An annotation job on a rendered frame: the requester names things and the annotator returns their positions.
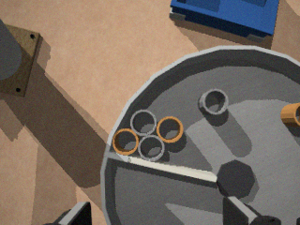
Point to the bronze bushing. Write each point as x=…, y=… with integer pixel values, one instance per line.
x=288, y=117
x=179, y=132
x=117, y=146

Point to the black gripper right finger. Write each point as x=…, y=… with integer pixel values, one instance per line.
x=237, y=213

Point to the grey metal ring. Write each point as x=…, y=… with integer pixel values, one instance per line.
x=154, y=157
x=222, y=100
x=132, y=122

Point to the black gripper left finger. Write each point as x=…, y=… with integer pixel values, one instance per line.
x=80, y=214

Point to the blue crate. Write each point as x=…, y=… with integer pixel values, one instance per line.
x=253, y=16

